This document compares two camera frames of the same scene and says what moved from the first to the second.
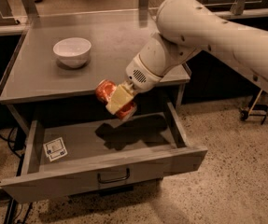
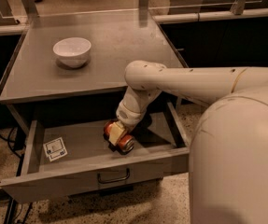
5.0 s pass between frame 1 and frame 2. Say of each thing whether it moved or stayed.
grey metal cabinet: stayed
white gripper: moved
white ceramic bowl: stayed
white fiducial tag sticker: stayed
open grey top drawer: stayed
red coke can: moved
